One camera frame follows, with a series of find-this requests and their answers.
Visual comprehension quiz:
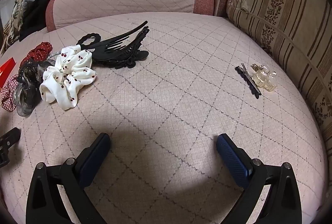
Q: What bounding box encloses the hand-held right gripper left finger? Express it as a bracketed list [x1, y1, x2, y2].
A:
[25, 133, 111, 224]

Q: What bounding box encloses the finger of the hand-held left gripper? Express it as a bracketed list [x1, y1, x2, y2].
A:
[0, 127, 22, 169]

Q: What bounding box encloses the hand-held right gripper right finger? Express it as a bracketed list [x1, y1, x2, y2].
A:
[216, 133, 303, 224]

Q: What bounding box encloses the red plaid scrunchie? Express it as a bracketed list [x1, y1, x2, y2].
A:
[0, 75, 20, 112]

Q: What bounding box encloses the grey sheer scrunchie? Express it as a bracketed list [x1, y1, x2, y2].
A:
[13, 59, 56, 118]

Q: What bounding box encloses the red tray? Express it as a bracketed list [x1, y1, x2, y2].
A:
[0, 57, 16, 86]

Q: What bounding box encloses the white cherry print scrunchie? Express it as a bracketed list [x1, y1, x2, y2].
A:
[39, 45, 97, 111]

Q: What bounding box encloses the red polka dot scrunchie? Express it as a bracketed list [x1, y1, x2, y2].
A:
[19, 42, 54, 69]

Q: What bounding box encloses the pearl bead bracelet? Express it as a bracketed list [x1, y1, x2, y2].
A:
[47, 49, 64, 61]

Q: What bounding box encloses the black studded hair claw clip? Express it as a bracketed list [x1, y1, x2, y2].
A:
[92, 27, 150, 70]

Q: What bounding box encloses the black ruffled hair tie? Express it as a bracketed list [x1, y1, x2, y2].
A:
[76, 33, 102, 46]

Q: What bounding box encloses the black banana hair clip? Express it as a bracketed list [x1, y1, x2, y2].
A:
[77, 21, 148, 58]

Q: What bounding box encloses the leopard print cloth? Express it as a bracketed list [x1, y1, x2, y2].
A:
[0, 0, 26, 54]

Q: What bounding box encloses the black cloth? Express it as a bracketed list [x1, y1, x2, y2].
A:
[19, 0, 74, 40]

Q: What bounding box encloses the striped floral pillow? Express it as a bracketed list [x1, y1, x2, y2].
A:
[226, 0, 332, 126]

